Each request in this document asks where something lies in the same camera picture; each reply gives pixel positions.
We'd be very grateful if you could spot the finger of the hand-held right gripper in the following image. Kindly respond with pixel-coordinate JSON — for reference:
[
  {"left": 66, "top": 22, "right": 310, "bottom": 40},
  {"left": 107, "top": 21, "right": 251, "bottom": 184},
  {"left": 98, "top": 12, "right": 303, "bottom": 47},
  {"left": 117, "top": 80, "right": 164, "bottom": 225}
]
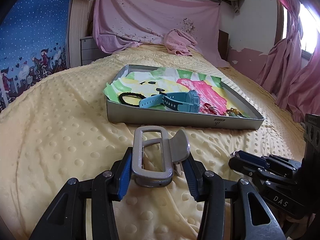
[
  {"left": 229, "top": 150, "right": 269, "bottom": 178},
  {"left": 262, "top": 155, "right": 300, "bottom": 173}
]

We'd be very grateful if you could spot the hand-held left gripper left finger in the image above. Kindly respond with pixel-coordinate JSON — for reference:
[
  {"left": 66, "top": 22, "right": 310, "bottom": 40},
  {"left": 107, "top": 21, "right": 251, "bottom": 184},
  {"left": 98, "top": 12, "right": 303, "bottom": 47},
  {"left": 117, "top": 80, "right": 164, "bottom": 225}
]
[{"left": 29, "top": 146, "right": 133, "bottom": 240}]

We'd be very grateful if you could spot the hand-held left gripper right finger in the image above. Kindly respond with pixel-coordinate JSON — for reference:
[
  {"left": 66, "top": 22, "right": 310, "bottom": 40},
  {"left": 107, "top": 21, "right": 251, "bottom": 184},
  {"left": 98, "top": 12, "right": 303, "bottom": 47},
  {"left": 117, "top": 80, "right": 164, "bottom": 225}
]
[{"left": 181, "top": 159, "right": 293, "bottom": 240}]

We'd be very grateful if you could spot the grey hair claw clip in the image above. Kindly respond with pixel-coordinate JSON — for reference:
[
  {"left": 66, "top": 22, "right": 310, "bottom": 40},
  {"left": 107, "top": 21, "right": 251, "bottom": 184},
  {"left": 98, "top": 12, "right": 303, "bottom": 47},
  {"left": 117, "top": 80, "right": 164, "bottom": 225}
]
[{"left": 131, "top": 126, "right": 190, "bottom": 188}]

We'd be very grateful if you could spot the red string bracelet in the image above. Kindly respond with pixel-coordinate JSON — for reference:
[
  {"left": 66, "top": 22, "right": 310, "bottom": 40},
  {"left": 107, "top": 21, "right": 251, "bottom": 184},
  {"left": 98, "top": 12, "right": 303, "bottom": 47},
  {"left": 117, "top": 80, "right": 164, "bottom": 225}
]
[{"left": 200, "top": 102, "right": 221, "bottom": 115}]

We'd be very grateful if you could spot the grey shallow tray box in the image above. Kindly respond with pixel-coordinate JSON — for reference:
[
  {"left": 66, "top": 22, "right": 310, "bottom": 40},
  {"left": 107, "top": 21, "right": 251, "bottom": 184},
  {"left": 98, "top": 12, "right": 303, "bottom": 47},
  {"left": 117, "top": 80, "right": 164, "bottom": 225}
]
[{"left": 107, "top": 64, "right": 265, "bottom": 130}]

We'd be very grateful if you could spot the black braided hair tie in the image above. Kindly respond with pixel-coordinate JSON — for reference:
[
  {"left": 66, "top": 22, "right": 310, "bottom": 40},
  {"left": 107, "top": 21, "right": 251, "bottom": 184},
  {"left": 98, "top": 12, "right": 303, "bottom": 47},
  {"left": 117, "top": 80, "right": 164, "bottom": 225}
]
[{"left": 118, "top": 92, "right": 146, "bottom": 107}]

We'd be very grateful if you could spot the light blue wrist watch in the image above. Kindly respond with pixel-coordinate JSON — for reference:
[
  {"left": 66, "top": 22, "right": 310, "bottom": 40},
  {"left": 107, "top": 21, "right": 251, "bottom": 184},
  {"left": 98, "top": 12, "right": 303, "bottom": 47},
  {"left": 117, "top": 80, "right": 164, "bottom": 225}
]
[{"left": 139, "top": 90, "right": 202, "bottom": 113}]

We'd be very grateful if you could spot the yellow dotted blanket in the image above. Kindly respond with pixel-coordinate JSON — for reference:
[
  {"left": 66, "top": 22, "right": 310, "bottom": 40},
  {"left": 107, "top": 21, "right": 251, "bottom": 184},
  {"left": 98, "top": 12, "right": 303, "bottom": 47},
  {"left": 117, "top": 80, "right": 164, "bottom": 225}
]
[{"left": 0, "top": 41, "right": 310, "bottom": 240}]

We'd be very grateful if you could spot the colourful painted paper sheet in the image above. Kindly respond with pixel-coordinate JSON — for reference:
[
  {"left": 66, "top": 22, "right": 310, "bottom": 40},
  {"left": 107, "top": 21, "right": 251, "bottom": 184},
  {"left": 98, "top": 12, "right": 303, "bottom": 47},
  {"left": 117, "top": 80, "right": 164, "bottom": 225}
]
[{"left": 104, "top": 66, "right": 253, "bottom": 118}]

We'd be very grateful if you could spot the brown wooden headboard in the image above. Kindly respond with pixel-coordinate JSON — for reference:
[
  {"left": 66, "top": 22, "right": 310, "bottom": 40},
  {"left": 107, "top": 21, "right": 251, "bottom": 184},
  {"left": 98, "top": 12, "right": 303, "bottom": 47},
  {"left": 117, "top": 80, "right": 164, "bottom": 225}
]
[{"left": 218, "top": 29, "right": 229, "bottom": 62}]

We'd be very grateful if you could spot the grey drawer cabinet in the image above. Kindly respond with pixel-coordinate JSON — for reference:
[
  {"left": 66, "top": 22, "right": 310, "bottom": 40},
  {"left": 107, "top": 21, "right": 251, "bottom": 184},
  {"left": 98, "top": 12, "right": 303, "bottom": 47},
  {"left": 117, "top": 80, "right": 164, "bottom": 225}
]
[{"left": 80, "top": 35, "right": 106, "bottom": 65}]

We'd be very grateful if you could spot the pink crumpled towel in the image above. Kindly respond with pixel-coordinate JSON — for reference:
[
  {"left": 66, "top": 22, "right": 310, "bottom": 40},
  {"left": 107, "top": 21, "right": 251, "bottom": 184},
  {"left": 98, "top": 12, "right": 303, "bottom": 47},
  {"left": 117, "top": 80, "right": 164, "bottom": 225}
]
[{"left": 164, "top": 29, "right": 198, "bottom": 56}]

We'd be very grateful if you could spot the bright window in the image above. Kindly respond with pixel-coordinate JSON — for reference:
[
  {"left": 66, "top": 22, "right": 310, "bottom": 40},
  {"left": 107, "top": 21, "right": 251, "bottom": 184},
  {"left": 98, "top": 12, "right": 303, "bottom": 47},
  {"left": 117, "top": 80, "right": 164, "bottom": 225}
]
[{"left": 282, "top": 2, "right": 320, "bottom": 61}]

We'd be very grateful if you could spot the wooden wardrobe side panel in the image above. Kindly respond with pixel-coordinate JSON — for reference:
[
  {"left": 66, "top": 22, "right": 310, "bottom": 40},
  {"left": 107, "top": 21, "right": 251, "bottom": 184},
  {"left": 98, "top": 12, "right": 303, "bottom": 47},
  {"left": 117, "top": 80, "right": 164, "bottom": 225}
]
[{"left": 68, "top": 0, "right": 97, "bottom": 68}]

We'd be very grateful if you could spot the pink hanging sheet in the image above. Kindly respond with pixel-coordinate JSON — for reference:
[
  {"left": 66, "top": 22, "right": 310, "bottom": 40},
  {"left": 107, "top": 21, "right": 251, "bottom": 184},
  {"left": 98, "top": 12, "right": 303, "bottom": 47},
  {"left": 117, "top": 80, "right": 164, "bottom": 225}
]
[{"left": 92, "top": 0, "right": 232, "bottom": 67}]

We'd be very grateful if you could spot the blue printed wardrobe cloth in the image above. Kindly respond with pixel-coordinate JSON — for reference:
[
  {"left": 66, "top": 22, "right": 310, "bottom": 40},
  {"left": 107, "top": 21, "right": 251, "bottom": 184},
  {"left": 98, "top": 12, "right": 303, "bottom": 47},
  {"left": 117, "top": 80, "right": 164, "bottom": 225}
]
[{"left": 0, "top": 0, "right": 73, "bottom": 113}]

